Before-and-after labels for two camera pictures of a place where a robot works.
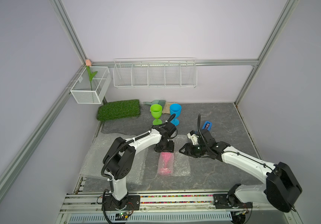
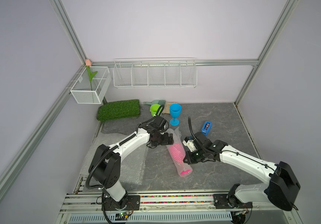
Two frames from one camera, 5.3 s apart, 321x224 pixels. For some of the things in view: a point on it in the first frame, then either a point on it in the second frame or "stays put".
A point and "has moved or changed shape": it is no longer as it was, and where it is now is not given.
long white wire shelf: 177,72 stays put
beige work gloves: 166,108 stays put
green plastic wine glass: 156,110 stays put
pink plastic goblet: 175,164 has moved or changed shape
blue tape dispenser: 207,125 stays put
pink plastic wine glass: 165,157 → 177,152
